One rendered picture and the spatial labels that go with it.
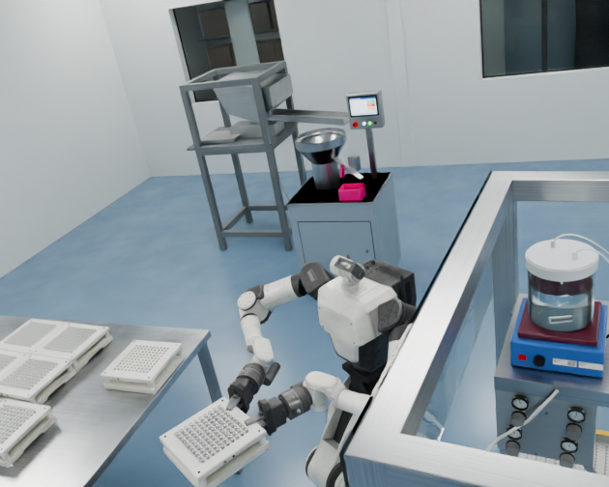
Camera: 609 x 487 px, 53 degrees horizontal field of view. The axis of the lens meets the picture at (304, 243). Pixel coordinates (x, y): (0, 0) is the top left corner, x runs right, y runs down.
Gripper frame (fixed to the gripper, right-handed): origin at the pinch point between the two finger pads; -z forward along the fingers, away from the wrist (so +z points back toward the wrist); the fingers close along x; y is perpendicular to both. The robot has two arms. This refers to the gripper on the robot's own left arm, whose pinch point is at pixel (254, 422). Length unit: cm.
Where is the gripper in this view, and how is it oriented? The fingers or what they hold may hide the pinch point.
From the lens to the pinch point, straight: 197.7
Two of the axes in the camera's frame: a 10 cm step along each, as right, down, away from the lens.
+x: 1.5, 9.0, 4.1
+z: 8.5, -3.3, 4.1
